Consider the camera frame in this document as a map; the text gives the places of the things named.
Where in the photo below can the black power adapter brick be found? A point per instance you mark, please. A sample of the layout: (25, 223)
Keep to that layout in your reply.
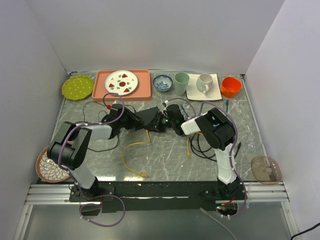
(107, 118)

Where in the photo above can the brown petal pattern plate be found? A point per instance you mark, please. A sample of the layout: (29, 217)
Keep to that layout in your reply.
(47, 170)

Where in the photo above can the white watermelon pattern plate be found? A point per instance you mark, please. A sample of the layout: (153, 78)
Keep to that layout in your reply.
(121, 82)

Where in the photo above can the white ceramic mug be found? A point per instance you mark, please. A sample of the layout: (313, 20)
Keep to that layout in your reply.
(204, 83)

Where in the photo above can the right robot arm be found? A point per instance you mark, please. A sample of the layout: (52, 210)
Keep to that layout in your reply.
(217, 129)

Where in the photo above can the green dotted plate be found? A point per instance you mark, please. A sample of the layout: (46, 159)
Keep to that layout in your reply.
(77, 87)

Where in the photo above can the orange plastic bowl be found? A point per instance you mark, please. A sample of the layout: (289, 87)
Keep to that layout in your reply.
(230, 86)

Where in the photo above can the pale green cup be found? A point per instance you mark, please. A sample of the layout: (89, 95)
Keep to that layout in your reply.
(181, 80)

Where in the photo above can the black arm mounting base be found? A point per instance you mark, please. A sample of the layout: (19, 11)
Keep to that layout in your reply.
(116, 196)

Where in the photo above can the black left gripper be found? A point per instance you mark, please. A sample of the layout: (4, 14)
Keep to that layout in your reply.
(134, 120)

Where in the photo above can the transparent brown oval dish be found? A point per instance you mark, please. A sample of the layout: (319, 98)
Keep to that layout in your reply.
(266, 170)

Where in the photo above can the white square plate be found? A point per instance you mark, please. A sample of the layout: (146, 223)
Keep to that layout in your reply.
(193, 94)

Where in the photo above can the aluminium frame rail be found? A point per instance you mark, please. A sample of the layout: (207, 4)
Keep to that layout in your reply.
(45, 194)

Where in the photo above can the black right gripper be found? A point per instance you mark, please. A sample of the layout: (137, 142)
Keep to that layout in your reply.
(158, 128)

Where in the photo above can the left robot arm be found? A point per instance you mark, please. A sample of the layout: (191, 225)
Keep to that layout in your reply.
(69, 146)

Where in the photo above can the blue white patterned bowl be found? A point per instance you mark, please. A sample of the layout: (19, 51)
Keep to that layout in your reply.
(162, 83)

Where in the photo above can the black network switch box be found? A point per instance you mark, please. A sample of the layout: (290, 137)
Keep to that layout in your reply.
(148, 119)

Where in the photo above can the pink plastic tray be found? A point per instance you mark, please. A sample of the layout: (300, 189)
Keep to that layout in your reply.
(142, 94)

